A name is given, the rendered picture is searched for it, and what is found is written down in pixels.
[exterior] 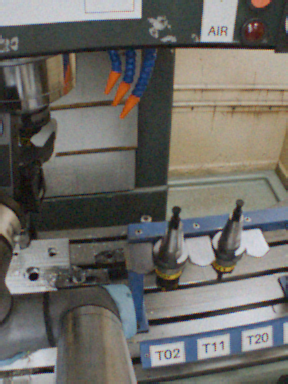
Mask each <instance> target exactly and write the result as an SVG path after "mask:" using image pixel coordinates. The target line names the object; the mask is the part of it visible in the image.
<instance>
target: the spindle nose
mask: <svg viewBox="0 0 288 384"><path fill-rule="evenodd" d="M76 74H77V55H76V53H74V54H61V55H50V56H40V57H27V58H21V59H4V60H2V61H0V110H2V109H10V110H13V111H28V110H32V109H35V108H37V107H42V106H44V105H48V104H50V103H52V102H55V101H57V100H59V99H61V98H62V97H63V96H65V95H67V94H68V93H69V92H70V91H71V90H72V89H73V88H74V87H75V85H76V84H77V75H76Z"/></svg>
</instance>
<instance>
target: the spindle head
mask: <svg viewBox="0 0 288 384"><path fill-rule="evenodd" d="M286 1H287V0H274V2H273V4H271V5H270V6H269V7H268V9H265V10H263V11H260V12H256V11H253V10H252V9H251V8H250V7H249V6H248V5H247V3H246V0H238V4H237V9H236V18H235V22H234V32H233V36H232V38H233V40H232V43H227V42H201V40H200V38H201V32H202V18H203V12H204V7H203V6H204V0H141V18H127V19H93V20H87V21H62V22H57V23H36V24H22V25H8V26H0V61H2V60H4V59H21V58H27V57H40V56H50V55H61V54H74V53H86V52H97V51H121V50H146V49H170V48H177V49H195V48H200V49H236V50H242V49H250V50H274V48H275V45H276V39H277V35H278V33H279V31H278V30H279V26H280V23H281V17H282V14H283V11H284V7H285V4H286ZM253 16H256V17H260V18H263V19H264V20H265V22H266V23H267V26H268V34H267V36H266V37H265V40H263V41H262V43H261V44H258V45H256V46H251V45H247V44H245V43H244V42H243V41H242V40H241V38H240V30H241V29H240V28H241V26H242V25H243V23H244V22H245V21H246V20H247V19H249V18H251V17H253Z"/></svg>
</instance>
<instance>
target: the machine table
mask: <svg viewBox="0 0 288 384"><path fill-rule="evenodd" d="M120 229H121V230H120ZM117 232H118V233H117ZM123 232H125V233H126V234H125V233H124V234H123ZM98 234H99V235H98ZM116 234H117V235H116ZM122 234H123V235H122ZM93 235H94V236H93ZM263 235H264V236H265V238H266V239H265V241H266V240H267V241H266V242H267V243H268V245H269V249H270V251H269V252H268V253H269V254H268V253H267V254H266V255H265V256H264V257H262V258H255V257H250V256H247V255H245V252H243V255H244V257H243V256H242V258H241V260H240V261H238V262H237V264H236V265H235V268H234V270H233V271H232V274H223V275H222V279H220V281H219V280H216V278H217V273H216V272H215V270H214V269H213V268H212V267H211V266H210V265H209V266H207V267H200V266H197V265H195V264H193V265H192V264H189V262H188V259H187V263H186V265H185V267H184V268H182V271H181V274H180V275H179V276H180V277H179V283H178V286H177V287H176V289H174V287H172V288H171V291H170V292H165V291H162V288H161V287H156V285H155V284H156V276H157V272H156V269H154V270H153V271H151V272H150V273H148V274H144V291H143V299H144V304H145V309H146V314H147V319H148V323H149V328H150V330H149V334H148V332H141V333H136V335H135V336H133V338H129V339H126V340H127V341H126V343H127V346H128V350H129V353H130V357H131V360H132V359H133V360H132V367H133V371H134V374H135V378H136V381H137V384H234V383H239V382H244V381H250V380H256V379H261V378H268V377H277V376H282V375H288V345H283V346H277V347H273V348H270V349H266V350H260V351H254V352H248V353H242V354H237V355H231V356H225V357H219V358H214V359H208V360H202V361H196V362H190V363H184V364H178V365H171V366H165V367H160V368H154V369H142V365H141V359H140V340H154V339H160V338H166V337H167V338H168V337H174V336H180V335H187V334H194V333H200V332H207V331H212V330H216V329H220V328H227V327H233V326H240V325H246V324H249V323H252V322H258V321H264V320H270V319H277V318H280V317H283V316H288V300H287V299H286V295H285V294H284V292H283V289H282V287H281V284H280V282H279V280H278V277H280V276H287V275H288V232H287V231H286V229H281V230H272V231H267V232H264V233H263ZM87 236H88V237H87ZM89 236H90V238H89ZM95 236H96V237H97V238H95ZM98 236H99V237H98ZM100 236H102V237H100ZM81 237H82V238H81ZM93 237H94V238H93ZM56 238H59V239H65V238H69V243H70V247H71V266H78V267H79V268H82V269H83V270H84V271H83V270H82V272H83V273H86V272H88V270H89V269H91V268H93V269H92V272H93V273H100V272H103V271H104V272H107V271H105V270H103V269H104V268H100V267H97V266H96V267H94V266H95V260H94V256H93V255H96V253H99V252H101V251H103V250H109V249H115V248H122V247H123V248H124V246H123V244H125V242H126V243H128V239H127V226H110V227H100V228H90V229H80V230H73V229H70V230H61V231H51V232H45V231H43V232H37V240H42V239H43V240H47V239H56ZM93 239H94V240H96V241H95V242H94V245H91V244H92V243H93V241H92V240H93ZM83 240H84V241H83ZM120 240H121V241H120ZM122 240H123V241H122ZM270 240H271V241H270ZM91 241H92V242H91ZM98 241H100V242H98ZM107 241H108V242H107ZM97 242H98V243H97ZM109 242H110V243H109ZM103 243H104V245H103ZM95 244H96V245H95ZM98 244H99V245H98ZM109 245H110V246H109ZM79 246H80V247H79ZM91 246H92V248H91ZM100 246H101V247H100ZM104 246H105V247H104ZM282 246H283V247H282ZM285 246H286V248H284V247H285ZM94 247H95V248H94ZM97 247H98V248H97ZM94 249H95V250H96V251H95V250H94ZM278 249H280V250H278ZM85 250H86V251H85ZM92 250H93V251H94V253H93V251H92ZM99 250H100V251H99ZM271 250H272V251H271ZM280 251H281V252H280ZM286 253H287V254H286ZM246 256H247V257H248V258H247V257H246ZM74 257H75V258H74ZM91 257H93V258H91ZM270 258H271V259H270ZM274 259H275V260H274ZM79 260H80V261H81V262H80V261H79ZM272 261H273V262H272ZM83 263H84V264H83ZM77 264H79V265H77ZM283 265H284V267H283ZM258 267H259V268H258ZM88 268H89V269H88ZM97 268H98V270H97ZM270 268H271V269H270ZM86 270H87V271H86ZM95 271H96V272H95ZM119 271H120V272H119V276H116V277H112V278H109V279H110V282H111V283H112V285H118V284H123V285H125V286H127V287H128V271H127V265H124V266H119ZM279 272H280V273H279ZM283 272H284V273H283ZM273 274H274V276H276V277H274V276H273ZM262 275H263V276H262ZM270 279H271V280H270ZM112 280H113V281H112ZM262 280H263V281H262ZM124 282H125V283H124ZM277 282H278V283H279V284H278V283H277ZM111 283H110V285H111ZM255 284H256V285H255ZM219 285H220V286H219ZM257 285H258V286H257ZM261 285H262V287H261ZM266 285H267V286H266ZM248 293H249V294H248ZM250 293H251V294H250ZM148 296H149V297H148ZM269 297H270V298H269ZM269 304H270V306H268V305H269ZM272 305H274V308H275V309H276V314H275V313H274V312H273V310H272V309H273V308H272ZM264 306H266V307H264ZM158 308H159V309H158ZM271 308H272V309H271ZM269 309H270V310H269ZM155 312H156V313H155ZM167 315H168V316H169V317H168V316H167ZM175 322H176V323H175ZM179 322H180V323H179ZM152 323H153V324H152ZM153 326H154V327H153ZM178 327H179V328H178ZM184 327H185V328H184ZM153 328H154V329H153ZM184 329H185V330H184ZM161 331H163V333H164V334H162V332H161ZM154 332H155V333H154ZM165 332H166V333H167V334H166V333H165ZM152 333H153V334H152ZM170 334H171V335H170ZM154 335H155V336H154ZM141 336H142V337H143V336H144V338H142V337H141ZM134 339H135V340H134ZM129 340H130V341H131V340H134V341H135V342H134V341H133V342H134V343H133V342H132V343H131V344H130V341H129ZM138 341H139V343H138ZM128 342H129V343H128ZM128 344H129V345H128ZM131 347H132V348H131ZM138 348H139V349H138ZM49 352H50V353H49ZM33 354H34V353H33ZM56 355H57V348H56V347H55V348H51V349H46V348H45V349H40V350H39V351H37V352H35V354H34V358H33V357H32V356H33V355H31V356H30V358H31V363H29V362H28V363H29V364H27V360H28V359H29V358H27V359H26V360H21V359H20V360H19V359H18V360H17V362H14V363H12V365H13V366H12V367H13V368H12V367H11V365H9V366H7V367H6V366H3V367H2V368H1V367H0V369H3V370H0V371H7V370H14V367H17V368H15V369H19V368H22V369H26V368H27V367H28V368H35V367H37V368H42V370H39V371H38V372H37V371H35V372H34V373H32V375H30V376H31V377H29V375H28V376H27V375H26V376H25V377H24V376H20V377H15V378H14V377H13V378H12V379H13V381H14V383H13V382H12V380H11V379H10V381H11V382H9V383H8V384H12V383H13V384H53V383H54V371H55V370H54V369H53V370H52V369H51V370H50V369H49V368H48V367H51V366H52V367H53V366H54V367H55V366H56V362H55V360H56ZM48 358H49V359H48ZM134 359H135V360H134ZM32 360H33V362H32ZM22 361H26V362H22ZM53 362H54V363H55V364H54V363H53ZM21 363H22V364H21ZM45 363H46V364H45ZM47 363H48V364H47ZM26 364H27V366H26V367H23V366H25V365H26ZM53 364H54V365H53ZM28 365H30V366H28ZM34 365H35V366H34ZM10 367H11V369H10ZM45 368H48V369H45ZM36 375H37V376H36ZM30 378H31V380H30ZM16 379H17V380H16ZM21 379H22V380H21ZM47 379H48V380H47ZM27 380H28V381H29V382H28V381H27ZM17 382H18V383H17Z"/></svg>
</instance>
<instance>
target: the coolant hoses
mask: <svg viewBox="0 0 288 384"><path fill-rule="evenodd" d="M118 52H119V51H108V55H110V56H109V59H110V61H111V66H113V67H112V70H111V73H110V77H109V80H108V83H107V87H106V90H105V94H106V95H108V94H109V92H110V91H111V89H112V88H113V87H114V85H115V83H116V81H118V79H119V77H120V76H121V75H122V72H123V68H122V66H121V65H123V62H122V60H120V58H121V56H120V54H119V53H118ZM145 52H146V53H145V54H144V58H145V59H144V60H143V62H142V64H143V65H142V67H141V72H140V73H139V76H140V77H138V83H137V84H136V85H135V88H134V89H133V90H132V94H130V95H129V97H128V100H127V101H126V103H125V106H124V108H123V110H122V112H121V114H120V116H119V118H120V119H122V120H123V119H124V118H125V117H126V115H127V114H128V113H129V112H130V111H131V109H133V108H134V107H135V106H136V103H137V102H138V101H139V98H140V97H142V95H143V92H144V91H145V90H146V86H147V85H148V84H149V79H151V77H152V74H151V73H152V71H153V68H152V67H153V66H154V59H156V55H155V54H156V53H157V49H146V50H145ZM125 56H126V60H125V62H126V63H127V64H126V65H125V68H126V70H125V71H124V74H125V75H124V77H123V81H122V82H121V84H120V87H119V88H118V91H117V94H116V96H115V98H114V101H113V103H112V105H113V106H114V107H115V106H116V105H117V104H118V102H119V101H120V100H121V99H122V98H123V96H124V95H125V93H127V92H128V90H129V89H130V88H131V85H130V83H133V82H134V76H135V75H136V71H135V69H137V64H136V63H137V58H136V56H137V51H136V50H126V53H125Z"/></svg>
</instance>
